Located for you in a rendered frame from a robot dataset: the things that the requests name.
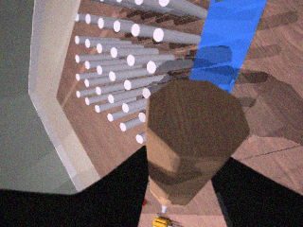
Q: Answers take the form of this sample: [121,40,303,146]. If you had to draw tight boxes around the blue flat strip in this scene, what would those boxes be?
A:
[189,0,267,94]

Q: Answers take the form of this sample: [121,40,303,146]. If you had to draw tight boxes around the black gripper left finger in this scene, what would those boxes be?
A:
[0,146,149,227]

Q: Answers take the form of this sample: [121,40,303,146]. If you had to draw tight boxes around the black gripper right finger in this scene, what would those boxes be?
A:
[211,157,303,227]

